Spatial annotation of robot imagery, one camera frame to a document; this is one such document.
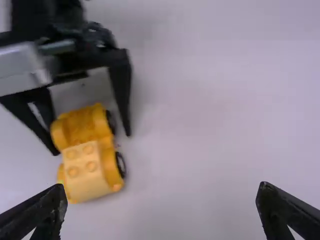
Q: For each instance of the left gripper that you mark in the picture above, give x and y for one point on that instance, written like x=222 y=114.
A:
x=75 y=62

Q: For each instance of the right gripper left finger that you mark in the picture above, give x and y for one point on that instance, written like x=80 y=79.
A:
x=35 y=217

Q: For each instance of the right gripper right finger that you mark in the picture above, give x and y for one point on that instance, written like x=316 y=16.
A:
x=292 y=220

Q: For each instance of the yellow toy car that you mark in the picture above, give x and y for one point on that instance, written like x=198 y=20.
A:
x=87 y=170

